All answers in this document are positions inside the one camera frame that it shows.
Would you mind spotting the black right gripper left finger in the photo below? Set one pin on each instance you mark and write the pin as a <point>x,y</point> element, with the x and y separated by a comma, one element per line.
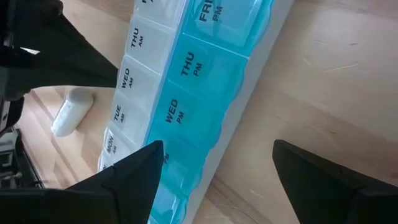
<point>93,205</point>

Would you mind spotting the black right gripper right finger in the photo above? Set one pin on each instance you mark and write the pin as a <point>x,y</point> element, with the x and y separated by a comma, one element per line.
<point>342,202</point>

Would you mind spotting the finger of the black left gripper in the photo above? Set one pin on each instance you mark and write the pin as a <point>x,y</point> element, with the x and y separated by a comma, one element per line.
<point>56,62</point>

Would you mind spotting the white gauze roll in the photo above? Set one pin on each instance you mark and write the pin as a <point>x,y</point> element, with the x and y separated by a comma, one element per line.
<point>71,112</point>

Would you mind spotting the blue white weekly pill organizer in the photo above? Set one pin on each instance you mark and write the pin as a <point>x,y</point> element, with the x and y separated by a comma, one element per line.
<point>199,77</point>

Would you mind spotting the black aluminium table frame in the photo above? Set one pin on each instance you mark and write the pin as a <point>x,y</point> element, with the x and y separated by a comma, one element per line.
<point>18,165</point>

